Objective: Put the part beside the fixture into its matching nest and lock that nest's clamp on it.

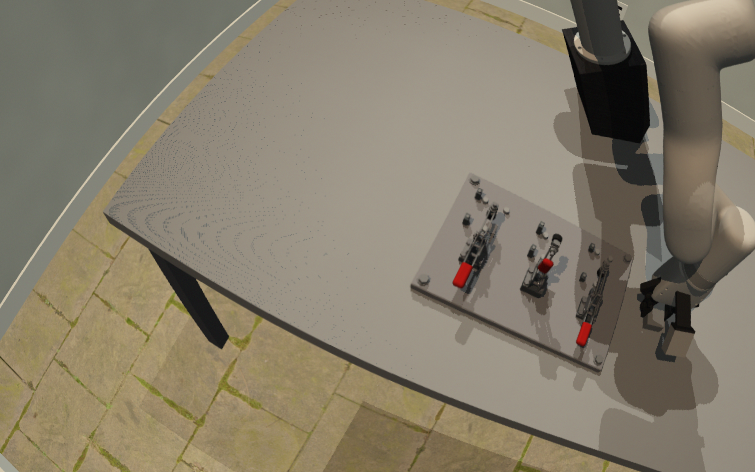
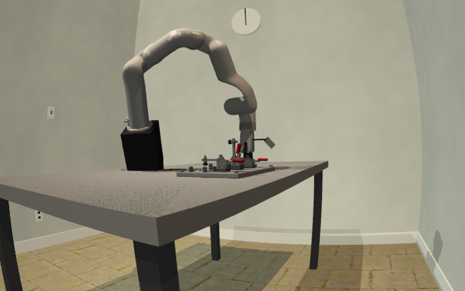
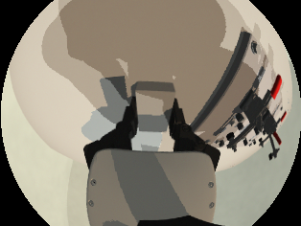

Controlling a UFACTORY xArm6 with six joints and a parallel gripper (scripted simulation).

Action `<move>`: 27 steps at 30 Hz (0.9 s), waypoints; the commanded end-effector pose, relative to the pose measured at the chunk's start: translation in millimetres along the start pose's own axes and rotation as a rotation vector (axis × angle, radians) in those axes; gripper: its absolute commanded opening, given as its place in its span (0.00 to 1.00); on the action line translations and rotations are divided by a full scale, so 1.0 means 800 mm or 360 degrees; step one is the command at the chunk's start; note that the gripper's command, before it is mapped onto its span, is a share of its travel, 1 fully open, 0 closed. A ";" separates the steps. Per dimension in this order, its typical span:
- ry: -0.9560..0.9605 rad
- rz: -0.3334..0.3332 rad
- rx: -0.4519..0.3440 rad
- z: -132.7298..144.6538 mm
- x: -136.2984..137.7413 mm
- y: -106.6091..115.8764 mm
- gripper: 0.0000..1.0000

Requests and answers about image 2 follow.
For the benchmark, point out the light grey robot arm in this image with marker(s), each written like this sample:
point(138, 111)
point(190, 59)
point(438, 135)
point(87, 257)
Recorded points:
point(134, 84)

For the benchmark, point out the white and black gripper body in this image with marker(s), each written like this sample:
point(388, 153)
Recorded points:
point(246, 135)

